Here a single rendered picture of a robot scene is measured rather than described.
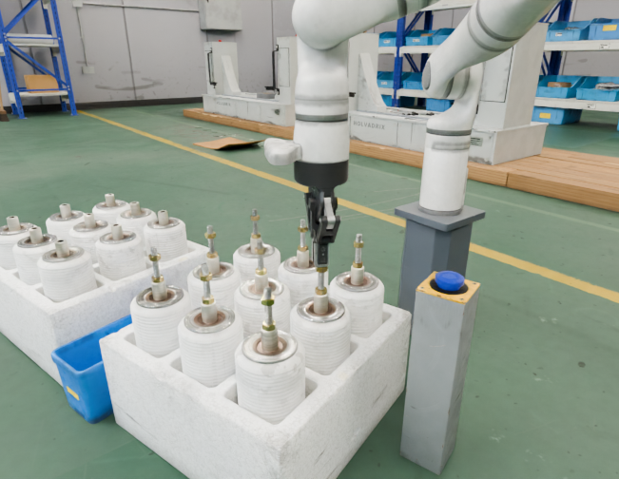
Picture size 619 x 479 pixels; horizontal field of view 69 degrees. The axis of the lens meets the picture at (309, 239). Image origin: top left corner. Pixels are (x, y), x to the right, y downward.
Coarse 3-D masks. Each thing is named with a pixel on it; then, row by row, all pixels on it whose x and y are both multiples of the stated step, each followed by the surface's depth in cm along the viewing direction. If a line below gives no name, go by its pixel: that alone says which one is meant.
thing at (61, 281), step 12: (48, 264) 86; (60, 264) 86; (72, 264) 87; (84, 264) 89; (48, 276) 86; (60, 276) 86; (72, 276) 87; (84, 276) 89; (48, 288) 87; (60, 288) 87; (72, 288) 88; (84, 288) 90; (96, 288) 94; (60, 300) 88
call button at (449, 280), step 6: (438, 276) 63; (444, 276) 63; (450, 276) 63; (456, 276) 63; (462, 276) 63; (438, 282) 62; (444, 282) 62; (450, 282) 61; (456, 282) 61; (462, 282) 62; (444, 288) 62; (450, 288) 62; (456, 288) 62
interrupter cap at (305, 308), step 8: (304, 304) 71; (312, 304) 71; (328, 304) 71; (336, 304) 71; (304, 312) 68; (312, 312) 69; (328, 312) 69; (336, 312) 69; (344, 312) 69; (312, 320) 66; (320, 320) 66; (328, 320) 66
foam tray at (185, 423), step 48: (384, 336) 75; (144, 384) 70; (192, 384) 64; (336, 384) 64; (384, 384) 79; (144, 432) 75; (192, 432) 65; (240, 432) 57; (288, 432) 56; (336, 432) 66
